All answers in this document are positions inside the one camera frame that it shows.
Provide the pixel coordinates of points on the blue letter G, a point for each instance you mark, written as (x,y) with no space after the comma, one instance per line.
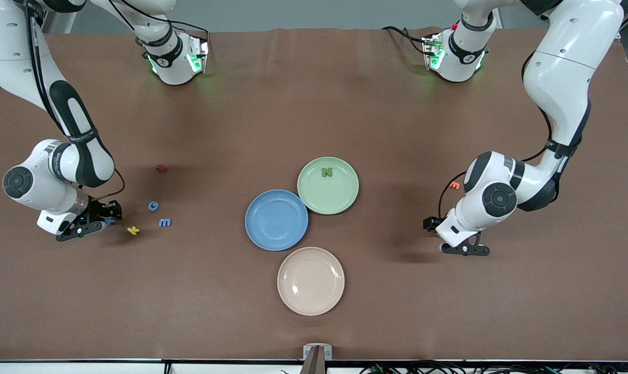
(150,206)

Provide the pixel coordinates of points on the green letter N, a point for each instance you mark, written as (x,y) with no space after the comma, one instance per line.
(326,172)

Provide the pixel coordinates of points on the green plate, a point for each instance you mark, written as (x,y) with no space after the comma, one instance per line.
(328,192)

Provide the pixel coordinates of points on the brown table cover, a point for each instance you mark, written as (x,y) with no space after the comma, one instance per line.
(314,78)

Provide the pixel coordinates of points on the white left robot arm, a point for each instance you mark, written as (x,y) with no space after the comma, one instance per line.
(573,52)

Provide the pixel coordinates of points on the beige plate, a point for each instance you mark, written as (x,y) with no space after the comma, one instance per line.
(310,280)

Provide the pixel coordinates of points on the blue letter m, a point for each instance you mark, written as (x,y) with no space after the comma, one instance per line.
(165,223)

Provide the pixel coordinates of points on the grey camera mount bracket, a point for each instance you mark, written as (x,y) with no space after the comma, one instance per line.
(307,353)

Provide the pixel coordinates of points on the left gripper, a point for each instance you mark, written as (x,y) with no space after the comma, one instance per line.
(429,224)

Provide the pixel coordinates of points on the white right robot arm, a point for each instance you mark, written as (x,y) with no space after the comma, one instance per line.
(12,41)

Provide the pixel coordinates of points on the yellow letter k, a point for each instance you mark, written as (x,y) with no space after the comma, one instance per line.
(132,230)

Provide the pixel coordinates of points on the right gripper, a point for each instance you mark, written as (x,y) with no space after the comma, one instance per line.
(98,210)

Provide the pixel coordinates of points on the blue plate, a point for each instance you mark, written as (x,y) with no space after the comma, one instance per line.
(276,219)

